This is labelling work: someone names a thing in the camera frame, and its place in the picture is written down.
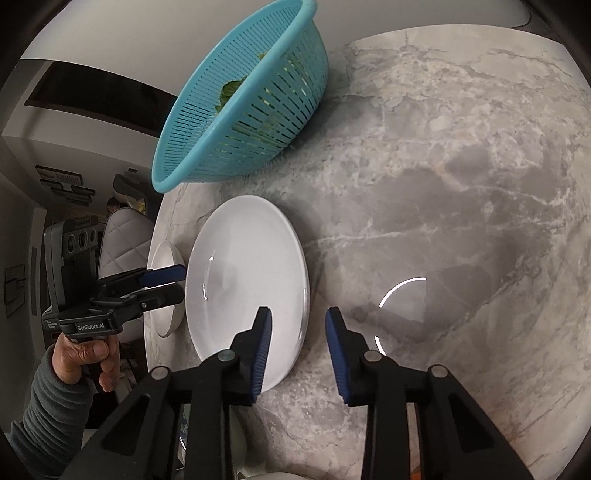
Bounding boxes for large white plate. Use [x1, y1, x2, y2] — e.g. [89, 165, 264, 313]
[185, 195, 310, 393]

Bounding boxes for wall frame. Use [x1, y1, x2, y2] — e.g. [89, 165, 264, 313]
[4, 264, 27, 318]

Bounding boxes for dark chair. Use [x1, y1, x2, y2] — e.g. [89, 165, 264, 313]
[113, 172, 153, 209]

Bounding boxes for black wall panel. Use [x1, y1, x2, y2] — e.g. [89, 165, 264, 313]
[25, 60, 180, 140]

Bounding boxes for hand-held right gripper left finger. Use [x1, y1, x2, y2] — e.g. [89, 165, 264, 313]
[60, 306, 273, 480]

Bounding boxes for green leafy vegetables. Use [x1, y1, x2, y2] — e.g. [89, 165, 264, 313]
[213, 48, 317, 151]

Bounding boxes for blue plastic colander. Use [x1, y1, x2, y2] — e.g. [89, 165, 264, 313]
[151, 0, 329, 195]

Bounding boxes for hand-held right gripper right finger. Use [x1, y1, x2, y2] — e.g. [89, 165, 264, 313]
[324, 307, 536, 480]

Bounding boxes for person's left forearm grey sleeve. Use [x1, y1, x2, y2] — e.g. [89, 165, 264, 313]
[9, 344, 95, 480]

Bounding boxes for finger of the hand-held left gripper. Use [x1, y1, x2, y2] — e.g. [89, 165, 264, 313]
[137, 264, 188, 288]
[139, 282, 186, 319]

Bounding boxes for small white bowl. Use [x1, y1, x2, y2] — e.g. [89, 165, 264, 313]
[147, 240, 188, 339]

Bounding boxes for white quilted chair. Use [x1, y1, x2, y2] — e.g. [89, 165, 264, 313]
[98, 205, 155, 344]

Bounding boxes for person's left hand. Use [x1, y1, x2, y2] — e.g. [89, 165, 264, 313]
[51, 331, 122, 393]

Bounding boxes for wall rack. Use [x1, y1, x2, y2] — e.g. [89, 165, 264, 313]
[36, 165, 96, 203]

